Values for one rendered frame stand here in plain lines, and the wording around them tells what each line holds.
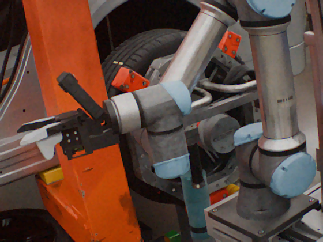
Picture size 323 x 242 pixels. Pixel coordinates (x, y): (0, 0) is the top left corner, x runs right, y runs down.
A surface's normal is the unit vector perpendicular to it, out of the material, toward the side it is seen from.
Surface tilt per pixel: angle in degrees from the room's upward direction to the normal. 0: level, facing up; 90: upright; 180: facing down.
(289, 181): 98
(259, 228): 0
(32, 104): 90
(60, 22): 90
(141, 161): 90
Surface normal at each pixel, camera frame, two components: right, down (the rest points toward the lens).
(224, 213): -0.18, -0.93
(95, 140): 0.29, 0.13
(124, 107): 0.15, -0.33
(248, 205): -0.68, 0.07
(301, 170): 0.34, 0.38
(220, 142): 0.49, 0.21
